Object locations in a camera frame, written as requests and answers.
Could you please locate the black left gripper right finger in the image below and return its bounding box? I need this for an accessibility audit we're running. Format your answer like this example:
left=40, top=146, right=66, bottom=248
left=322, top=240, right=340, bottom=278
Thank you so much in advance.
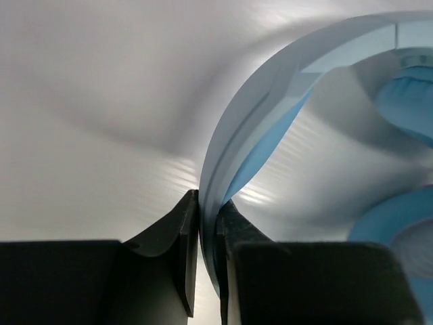
left=218, top=202, right=423, bottom=324

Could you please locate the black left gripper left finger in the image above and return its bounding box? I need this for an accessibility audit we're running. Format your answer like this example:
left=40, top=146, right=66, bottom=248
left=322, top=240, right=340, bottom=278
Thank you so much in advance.
left=1, top=190, right=199, bottom=324

